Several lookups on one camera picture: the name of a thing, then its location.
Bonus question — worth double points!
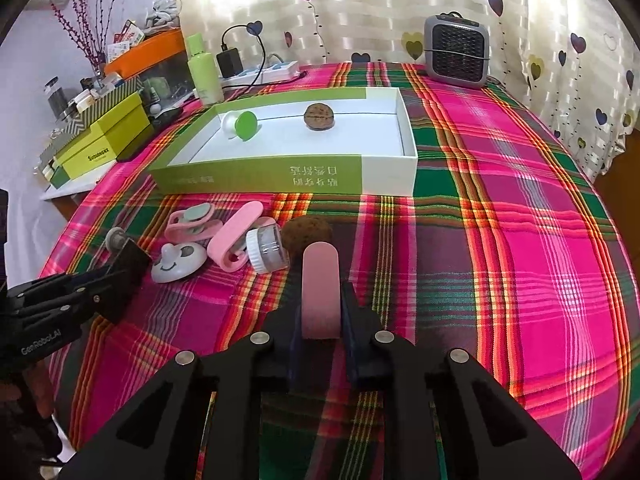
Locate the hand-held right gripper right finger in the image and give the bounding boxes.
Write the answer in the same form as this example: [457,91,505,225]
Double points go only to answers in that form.
[341,280,583,480]

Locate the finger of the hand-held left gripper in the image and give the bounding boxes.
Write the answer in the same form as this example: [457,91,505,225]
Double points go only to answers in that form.
[5,260,123,307]
[0,287,116,333]

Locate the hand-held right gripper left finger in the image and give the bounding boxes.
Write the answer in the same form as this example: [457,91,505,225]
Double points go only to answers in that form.
[57,305,306,480]

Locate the small black box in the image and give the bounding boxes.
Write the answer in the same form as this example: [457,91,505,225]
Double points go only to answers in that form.
[92,239,153,323]

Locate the grey koala hook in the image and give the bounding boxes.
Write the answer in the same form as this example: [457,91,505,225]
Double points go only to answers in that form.
[151,241,207,286]

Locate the white round cap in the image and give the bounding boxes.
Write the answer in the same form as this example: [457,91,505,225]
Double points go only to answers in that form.
[246,218,290,275]

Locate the light brown walnut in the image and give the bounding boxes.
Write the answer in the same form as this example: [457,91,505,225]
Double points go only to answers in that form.
[282,216,333,252]

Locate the green white cardboard box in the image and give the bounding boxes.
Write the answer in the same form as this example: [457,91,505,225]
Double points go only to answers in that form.
[149,86,420,197]

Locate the lime printed box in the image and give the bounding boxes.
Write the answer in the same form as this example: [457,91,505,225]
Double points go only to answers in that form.
[47,122,157,185]

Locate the pink clip with green pad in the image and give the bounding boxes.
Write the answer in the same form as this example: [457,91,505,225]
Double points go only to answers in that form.
[166,204,223,241]

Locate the lime box with striped lid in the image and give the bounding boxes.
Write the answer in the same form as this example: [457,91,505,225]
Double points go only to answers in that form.
[62,77,151,140]

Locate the plaid tablecloth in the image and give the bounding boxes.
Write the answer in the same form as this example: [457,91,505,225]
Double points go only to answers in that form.
[40,60,640,480]

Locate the clear storage container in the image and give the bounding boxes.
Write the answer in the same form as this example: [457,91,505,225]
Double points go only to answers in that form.
[140,55,196,106]

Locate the green white spool toy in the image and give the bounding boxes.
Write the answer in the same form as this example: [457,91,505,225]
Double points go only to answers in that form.
[220,110,260,143]

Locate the dark brown walnut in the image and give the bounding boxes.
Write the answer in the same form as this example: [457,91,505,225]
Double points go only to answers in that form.
[304,102,334,132]

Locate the orange plastic bin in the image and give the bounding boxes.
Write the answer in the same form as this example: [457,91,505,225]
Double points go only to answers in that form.
[104,27,190,81]

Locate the green lotion bottle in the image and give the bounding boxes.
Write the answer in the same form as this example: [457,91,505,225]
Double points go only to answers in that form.
[186,32,225,107]

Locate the paper packets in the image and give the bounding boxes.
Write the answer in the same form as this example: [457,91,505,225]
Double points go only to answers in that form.
[107,20,146,63]

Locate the black charger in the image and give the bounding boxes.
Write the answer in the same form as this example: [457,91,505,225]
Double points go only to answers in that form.
[216,49,244,80]

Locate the white power strip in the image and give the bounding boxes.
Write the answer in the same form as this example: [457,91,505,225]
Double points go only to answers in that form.
[220,60,301,87]

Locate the grey space heater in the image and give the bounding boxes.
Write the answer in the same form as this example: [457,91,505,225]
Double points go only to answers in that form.
[424,12,491,90]

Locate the heart print curtain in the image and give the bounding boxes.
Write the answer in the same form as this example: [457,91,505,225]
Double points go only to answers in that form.
[167,0,640,176]

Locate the white coiled cable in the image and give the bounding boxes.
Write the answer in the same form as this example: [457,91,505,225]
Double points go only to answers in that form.
[145,0,181,28]

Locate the black charger cable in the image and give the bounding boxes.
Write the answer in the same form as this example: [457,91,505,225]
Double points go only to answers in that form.
[220,23,268,88]

